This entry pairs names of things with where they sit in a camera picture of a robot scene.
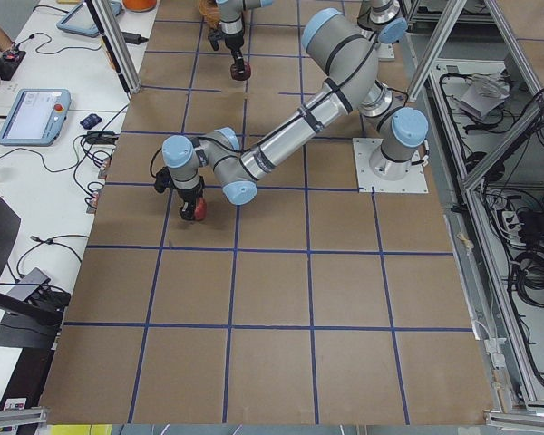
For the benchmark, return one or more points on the black power brick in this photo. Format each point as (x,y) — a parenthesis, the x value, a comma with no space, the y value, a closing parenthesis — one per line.
(133,38)

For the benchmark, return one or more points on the dark blue checkered pouch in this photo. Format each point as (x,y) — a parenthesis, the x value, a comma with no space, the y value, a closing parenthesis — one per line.
(90,121)

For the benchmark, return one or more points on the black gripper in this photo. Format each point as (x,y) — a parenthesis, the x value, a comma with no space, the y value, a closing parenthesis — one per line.
(232,43)
(190,196)

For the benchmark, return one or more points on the orange round container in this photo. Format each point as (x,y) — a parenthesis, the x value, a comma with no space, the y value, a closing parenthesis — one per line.
(139,6)

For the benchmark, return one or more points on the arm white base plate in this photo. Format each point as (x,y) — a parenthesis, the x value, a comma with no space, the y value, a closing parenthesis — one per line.
(377,174)
(384,50)

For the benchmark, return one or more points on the woven wicker basket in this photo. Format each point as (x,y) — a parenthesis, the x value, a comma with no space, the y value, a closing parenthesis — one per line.
(210,12)

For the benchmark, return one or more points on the aluminium frame post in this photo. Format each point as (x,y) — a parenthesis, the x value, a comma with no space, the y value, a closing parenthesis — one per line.
(110,32)

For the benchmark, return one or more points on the teach pendant tablet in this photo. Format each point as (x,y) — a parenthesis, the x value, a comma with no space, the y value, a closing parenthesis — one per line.
(80,20)
(36,117)

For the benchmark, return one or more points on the grey hub box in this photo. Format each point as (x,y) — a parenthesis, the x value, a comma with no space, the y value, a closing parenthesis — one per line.
(29,284)

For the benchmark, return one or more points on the dark red apple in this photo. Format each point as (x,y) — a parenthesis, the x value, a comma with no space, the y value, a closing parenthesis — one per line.
(240,74)

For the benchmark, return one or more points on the black monitor stand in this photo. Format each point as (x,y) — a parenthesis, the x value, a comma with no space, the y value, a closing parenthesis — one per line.
(33,312)

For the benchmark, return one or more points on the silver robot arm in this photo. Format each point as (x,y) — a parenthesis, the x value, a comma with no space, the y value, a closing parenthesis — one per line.
(380,19)
(350,62)

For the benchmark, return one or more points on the red yellow apple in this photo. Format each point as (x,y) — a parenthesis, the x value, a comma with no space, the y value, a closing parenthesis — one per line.
(196,210)

